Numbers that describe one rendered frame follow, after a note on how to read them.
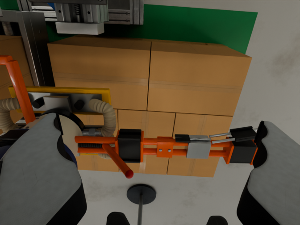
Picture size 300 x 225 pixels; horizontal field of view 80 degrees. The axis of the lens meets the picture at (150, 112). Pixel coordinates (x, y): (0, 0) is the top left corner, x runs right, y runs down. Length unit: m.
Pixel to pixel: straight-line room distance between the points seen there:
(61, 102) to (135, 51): 0.59
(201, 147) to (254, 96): 1.50
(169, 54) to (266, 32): 1.00
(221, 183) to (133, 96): 1.86
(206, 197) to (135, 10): 2.40
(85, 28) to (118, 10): 0.77
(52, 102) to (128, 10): 0.93
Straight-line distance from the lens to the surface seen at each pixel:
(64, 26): 0.70
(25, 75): 1.25
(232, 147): 0.61
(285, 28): 1.96
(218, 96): 1.26
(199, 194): 2.78
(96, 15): 0.68
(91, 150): 0.62
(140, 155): 0.57
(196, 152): 0.60
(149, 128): 1.31
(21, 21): 1.23
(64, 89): 0.67
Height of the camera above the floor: 1.63
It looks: 62 degrees down
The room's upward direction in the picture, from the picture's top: 178 degrees counter-clockwise
